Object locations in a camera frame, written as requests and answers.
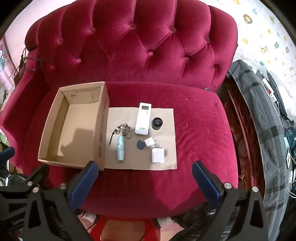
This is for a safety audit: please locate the brown paper sheet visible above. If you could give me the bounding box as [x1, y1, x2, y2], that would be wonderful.
[104, 108, 177, 171]

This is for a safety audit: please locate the black cable on armrest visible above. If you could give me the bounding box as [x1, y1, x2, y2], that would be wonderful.
[14, 47, 43, 78]

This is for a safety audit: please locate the metal keychain with carabiner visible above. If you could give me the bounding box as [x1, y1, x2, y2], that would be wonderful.
[108, 123, 132, 146]

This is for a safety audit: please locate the large white charger plug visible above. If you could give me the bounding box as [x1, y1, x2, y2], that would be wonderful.
[151, 144, 165, 164]

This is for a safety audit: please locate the grey plaid blanket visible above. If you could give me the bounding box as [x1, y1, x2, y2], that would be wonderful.
[229, 60, 292, 240]

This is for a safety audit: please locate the small white charger plug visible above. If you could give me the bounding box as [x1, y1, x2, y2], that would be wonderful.
[144, 137, 156, 147]

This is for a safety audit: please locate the blue key fob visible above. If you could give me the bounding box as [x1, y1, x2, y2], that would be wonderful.
[137, 140, 146, 150]

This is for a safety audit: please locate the black round lens cap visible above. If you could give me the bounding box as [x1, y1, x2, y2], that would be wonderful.
[152, 117, 163, 131]

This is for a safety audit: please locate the red velvet tufted armchair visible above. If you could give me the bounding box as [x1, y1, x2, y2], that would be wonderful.
[1, 1, 238, 218]

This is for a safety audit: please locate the white remote control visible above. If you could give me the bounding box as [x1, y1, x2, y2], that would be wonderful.
[135, 102, 152, 135]

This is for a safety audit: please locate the cardboard box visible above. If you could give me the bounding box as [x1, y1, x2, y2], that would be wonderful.
[38, 82, 109, 170]

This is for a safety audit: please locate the light blue cosmetic bottle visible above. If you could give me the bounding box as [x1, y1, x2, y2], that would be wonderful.
[116, 136, 125, 162]

